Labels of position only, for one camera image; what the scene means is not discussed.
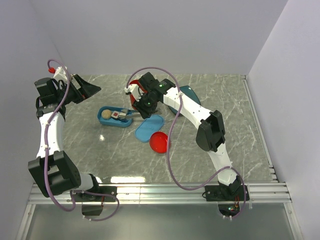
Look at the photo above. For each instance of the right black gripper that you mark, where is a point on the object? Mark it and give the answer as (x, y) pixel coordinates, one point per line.
(145, 112)

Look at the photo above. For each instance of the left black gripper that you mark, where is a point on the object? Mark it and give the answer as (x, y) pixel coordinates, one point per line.
(86, 90)

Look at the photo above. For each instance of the blue lunch box lid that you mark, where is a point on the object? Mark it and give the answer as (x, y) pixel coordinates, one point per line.
(148, 127)

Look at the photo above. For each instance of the metal food tongs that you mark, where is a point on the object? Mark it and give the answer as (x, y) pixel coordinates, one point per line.
(131, 113)

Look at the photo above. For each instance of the sushi roll white centre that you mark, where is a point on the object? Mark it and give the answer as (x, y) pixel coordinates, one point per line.
(122, 116)

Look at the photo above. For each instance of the red round cup lid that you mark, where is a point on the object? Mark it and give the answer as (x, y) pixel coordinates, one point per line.
(159, 142)

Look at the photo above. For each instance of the sushi roll red centre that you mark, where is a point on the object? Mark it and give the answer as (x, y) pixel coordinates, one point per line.
(115, 115)

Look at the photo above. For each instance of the white steamed bun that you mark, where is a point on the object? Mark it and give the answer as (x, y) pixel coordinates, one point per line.
(106, 114)

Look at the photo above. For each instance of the blue lunch box base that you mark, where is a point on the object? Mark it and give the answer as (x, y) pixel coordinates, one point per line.
(111, 121)

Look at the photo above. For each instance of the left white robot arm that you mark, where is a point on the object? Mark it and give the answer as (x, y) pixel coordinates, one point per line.
(52, 167)

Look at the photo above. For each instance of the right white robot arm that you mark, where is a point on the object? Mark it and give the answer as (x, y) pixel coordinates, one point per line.
(209, 124)

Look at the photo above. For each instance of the red ribbed cup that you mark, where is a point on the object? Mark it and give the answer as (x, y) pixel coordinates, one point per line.
(141, 91)

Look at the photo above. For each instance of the dark teal square plate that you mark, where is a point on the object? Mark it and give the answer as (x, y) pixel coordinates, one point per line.
(189, 92)

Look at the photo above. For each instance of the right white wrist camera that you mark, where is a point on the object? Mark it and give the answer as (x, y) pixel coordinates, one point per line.
(133, 90)

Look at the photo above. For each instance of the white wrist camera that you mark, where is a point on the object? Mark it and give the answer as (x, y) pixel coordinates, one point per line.
(58, 73)
(133, 90)

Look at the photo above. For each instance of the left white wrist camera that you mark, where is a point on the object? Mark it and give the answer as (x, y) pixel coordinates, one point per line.
(58, 73)

